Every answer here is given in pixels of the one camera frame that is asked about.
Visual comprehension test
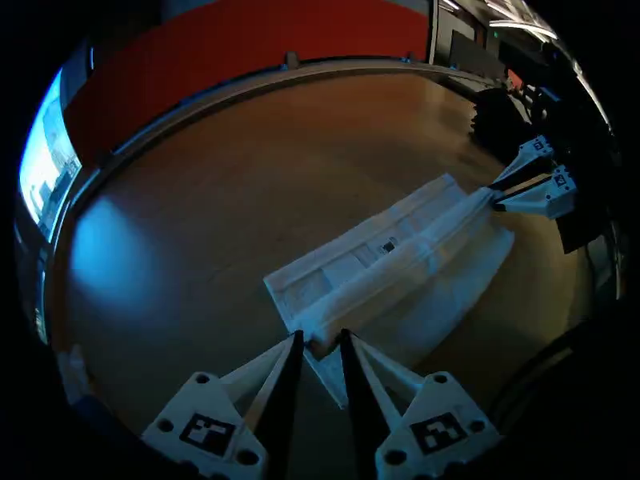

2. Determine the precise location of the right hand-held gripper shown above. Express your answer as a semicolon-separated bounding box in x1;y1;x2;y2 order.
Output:
487;74;626;256

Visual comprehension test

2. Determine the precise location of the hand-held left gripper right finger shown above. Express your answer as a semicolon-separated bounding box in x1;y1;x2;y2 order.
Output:
339;328;502;480

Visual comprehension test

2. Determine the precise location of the stack of black towels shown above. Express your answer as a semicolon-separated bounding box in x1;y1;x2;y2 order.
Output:
467;86;532;160

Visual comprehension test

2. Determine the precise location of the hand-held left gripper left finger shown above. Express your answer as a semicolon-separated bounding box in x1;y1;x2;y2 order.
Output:
141;329;306;480

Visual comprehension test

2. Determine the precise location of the red desk screen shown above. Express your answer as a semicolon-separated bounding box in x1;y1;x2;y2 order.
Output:
62;0;469;211

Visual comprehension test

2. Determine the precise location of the white towel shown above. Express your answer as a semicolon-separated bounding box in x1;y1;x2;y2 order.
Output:
263;173;516;410

